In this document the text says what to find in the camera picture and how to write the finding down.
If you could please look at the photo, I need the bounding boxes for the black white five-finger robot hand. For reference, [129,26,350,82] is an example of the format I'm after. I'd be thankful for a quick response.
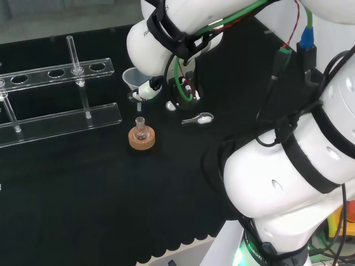
[127,72,205,112]

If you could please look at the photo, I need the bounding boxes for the clear plastic funnel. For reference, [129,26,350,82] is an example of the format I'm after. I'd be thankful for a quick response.
[122,67,145,112]

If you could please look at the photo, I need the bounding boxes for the round-bottom glass flask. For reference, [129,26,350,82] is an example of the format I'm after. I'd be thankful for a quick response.
[133,116,150,141]

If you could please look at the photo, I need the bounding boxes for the clear funnel stand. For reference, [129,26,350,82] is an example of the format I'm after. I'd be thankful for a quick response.
[0,35,123,149]

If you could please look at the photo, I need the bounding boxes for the black cloth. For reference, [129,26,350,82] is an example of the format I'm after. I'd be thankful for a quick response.
[0,18,306,266]

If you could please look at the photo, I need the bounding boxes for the yellow stop button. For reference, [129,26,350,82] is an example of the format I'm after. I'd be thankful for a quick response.
[327,199,355,242]

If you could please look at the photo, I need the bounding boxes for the cork ring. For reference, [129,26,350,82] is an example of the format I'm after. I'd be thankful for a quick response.
[128,126,156,151]

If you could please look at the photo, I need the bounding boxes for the green cable with blue plug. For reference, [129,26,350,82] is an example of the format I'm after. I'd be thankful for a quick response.
[301,0,316,49]

